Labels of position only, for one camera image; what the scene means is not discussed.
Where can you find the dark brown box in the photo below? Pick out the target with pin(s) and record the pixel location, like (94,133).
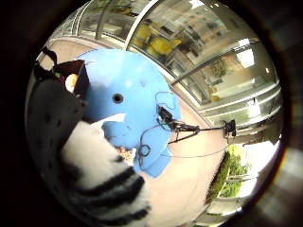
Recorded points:
(81,77)

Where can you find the black camera on tripod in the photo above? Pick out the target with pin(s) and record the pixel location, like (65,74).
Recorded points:
(172,123)

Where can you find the yellow round fruit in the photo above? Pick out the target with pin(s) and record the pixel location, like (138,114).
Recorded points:
(71,82)

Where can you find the black camera box on pole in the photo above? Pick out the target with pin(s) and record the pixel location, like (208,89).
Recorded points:
(230,128)

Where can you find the colourful snack packet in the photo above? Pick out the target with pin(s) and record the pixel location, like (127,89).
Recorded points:
(128,155)

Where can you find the green hedge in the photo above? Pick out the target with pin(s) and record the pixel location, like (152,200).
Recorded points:
(228,171)

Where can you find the yellow armchair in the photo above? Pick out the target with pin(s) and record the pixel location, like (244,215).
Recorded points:
(162,47)
(142,34)

